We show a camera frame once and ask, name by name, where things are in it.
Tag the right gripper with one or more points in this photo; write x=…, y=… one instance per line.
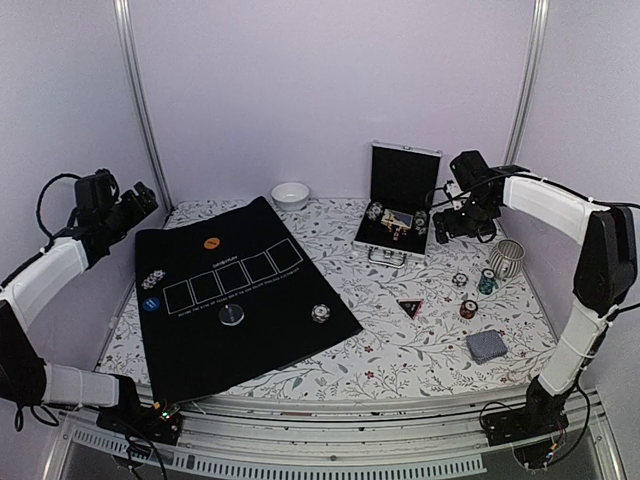
x=455, y=230

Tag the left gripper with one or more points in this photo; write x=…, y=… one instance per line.
x=148, y=198

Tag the green poker chip stack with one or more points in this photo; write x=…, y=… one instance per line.
x=488, y=282

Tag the orange round button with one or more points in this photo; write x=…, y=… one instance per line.
x=211, y=243

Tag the red poker chip stack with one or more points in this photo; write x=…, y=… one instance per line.
x=468, y=309

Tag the blue round button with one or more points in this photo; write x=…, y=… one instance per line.
x=151, y=304

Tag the blue playing card deck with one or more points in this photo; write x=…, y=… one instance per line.
x=485, y=346

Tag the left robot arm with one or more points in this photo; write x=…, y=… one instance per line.
x=27, y=380

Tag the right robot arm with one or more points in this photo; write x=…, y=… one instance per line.
x=607, y=267

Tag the chip stack in case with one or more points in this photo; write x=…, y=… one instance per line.
x=374, y=211
x=420, y=223

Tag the card box in case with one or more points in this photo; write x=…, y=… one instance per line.
x=397, y=219

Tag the aluminium poker case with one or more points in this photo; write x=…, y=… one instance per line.
x=403, y=178

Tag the black triangular token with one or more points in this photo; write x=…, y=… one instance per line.
x=411, y=307

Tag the black poker mat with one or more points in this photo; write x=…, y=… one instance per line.
x=259, y=266

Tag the clear dealer puck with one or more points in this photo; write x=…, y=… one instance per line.
x=231, y=315

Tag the white ceramic bowl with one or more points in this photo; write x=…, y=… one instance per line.
x=290, y=196

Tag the left aluminium frame post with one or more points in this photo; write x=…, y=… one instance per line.
x=127, y=40

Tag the aluminium frame post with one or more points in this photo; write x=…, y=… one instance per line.
x=127, y=40
x=531, y=67

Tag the right aluminium frame post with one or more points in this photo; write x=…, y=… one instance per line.
x=531, y=67

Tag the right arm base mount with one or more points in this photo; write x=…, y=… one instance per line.
x=504, y=425

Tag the aluminium front rail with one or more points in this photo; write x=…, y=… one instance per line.
x=229, y=437

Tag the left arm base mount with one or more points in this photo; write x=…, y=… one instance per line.
x=131, y=418

